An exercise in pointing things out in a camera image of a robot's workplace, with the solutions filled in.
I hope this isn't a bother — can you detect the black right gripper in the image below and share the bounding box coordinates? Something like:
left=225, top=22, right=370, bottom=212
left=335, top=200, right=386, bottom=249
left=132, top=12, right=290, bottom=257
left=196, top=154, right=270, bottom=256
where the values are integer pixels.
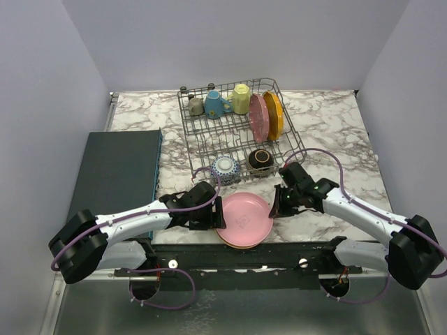
left=270, top=183, right=302, bottom=218

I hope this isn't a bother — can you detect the plain pink bear plate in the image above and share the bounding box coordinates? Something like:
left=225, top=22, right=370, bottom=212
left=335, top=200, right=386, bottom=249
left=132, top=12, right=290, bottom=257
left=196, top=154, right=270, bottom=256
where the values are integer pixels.
left=217, top=192, right=273, bottom=246

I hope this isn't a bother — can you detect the dark brown bowl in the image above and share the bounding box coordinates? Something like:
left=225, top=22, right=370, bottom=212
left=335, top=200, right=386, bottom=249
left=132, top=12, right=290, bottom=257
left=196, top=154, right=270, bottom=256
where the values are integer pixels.
left=247, top=149, right=274, bottom=177

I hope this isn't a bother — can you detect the orange blue patterned bowl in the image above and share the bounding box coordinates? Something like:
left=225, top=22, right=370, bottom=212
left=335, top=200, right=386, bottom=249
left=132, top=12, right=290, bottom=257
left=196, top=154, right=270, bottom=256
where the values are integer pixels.
left=211, top=156, right=240, bottom=185

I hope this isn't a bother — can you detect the grey wire dish rack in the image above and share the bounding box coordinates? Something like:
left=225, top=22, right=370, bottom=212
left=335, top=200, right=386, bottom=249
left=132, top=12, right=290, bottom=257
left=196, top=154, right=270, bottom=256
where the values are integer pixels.
left=177, top=77, right=305, bottom=181

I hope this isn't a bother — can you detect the orange polka dot plate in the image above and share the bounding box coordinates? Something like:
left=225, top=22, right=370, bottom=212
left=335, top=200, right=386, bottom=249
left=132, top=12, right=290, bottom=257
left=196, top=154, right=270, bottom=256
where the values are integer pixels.
left=263, top=91, right=284, bottom=141

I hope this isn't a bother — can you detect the blue mug white inside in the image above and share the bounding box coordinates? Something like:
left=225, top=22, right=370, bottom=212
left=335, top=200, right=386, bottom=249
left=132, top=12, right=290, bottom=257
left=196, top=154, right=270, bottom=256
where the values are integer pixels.
left=204, top=90, right=233, bottom=119

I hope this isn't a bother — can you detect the small grey cup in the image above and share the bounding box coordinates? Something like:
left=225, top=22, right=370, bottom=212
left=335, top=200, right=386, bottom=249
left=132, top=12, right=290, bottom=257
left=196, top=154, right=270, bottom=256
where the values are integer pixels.
left=188, top=97, right=205, bottom=117

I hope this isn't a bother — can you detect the pale yellow mug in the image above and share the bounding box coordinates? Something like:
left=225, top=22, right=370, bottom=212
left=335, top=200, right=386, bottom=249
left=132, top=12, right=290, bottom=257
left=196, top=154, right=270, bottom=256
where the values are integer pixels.
left=230, top=83, right=251, bottom=114

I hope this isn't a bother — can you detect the pale yellow bear plate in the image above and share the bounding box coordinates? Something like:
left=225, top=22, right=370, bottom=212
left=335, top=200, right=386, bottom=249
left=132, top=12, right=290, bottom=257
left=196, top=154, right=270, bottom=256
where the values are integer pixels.
left=218, top=234, right=262, bottom=250

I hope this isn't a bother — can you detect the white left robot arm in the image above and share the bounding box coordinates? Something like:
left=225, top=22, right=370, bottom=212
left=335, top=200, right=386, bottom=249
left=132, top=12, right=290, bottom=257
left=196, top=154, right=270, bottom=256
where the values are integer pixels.
left=48, top=181, right=226, bottom=284

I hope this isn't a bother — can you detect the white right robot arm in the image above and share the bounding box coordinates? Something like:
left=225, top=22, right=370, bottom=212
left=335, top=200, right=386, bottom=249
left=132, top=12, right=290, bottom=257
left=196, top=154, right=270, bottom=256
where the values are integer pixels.
left=269, top=162, right=445, bottom=290

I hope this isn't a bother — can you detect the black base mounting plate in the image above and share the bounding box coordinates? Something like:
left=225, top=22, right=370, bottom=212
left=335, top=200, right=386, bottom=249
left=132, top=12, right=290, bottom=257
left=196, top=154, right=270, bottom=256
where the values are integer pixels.
left=115, top=241, right=369, bottom=296

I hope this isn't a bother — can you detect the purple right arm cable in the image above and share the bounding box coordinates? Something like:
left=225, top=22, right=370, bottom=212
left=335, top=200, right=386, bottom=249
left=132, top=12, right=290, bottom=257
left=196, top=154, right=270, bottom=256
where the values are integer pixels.
left=281, top=148, right=447, bottom=304

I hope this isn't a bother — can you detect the dark network switch box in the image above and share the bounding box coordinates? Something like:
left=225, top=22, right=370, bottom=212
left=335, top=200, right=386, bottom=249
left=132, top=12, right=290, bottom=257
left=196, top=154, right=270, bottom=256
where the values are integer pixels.
left=67, top=130, right=163, bottom=219

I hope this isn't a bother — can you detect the aluminium rail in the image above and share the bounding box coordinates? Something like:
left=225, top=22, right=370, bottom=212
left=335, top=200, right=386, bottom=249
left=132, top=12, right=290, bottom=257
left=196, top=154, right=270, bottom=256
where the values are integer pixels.
left=57, top=246, right=425, bottom=280

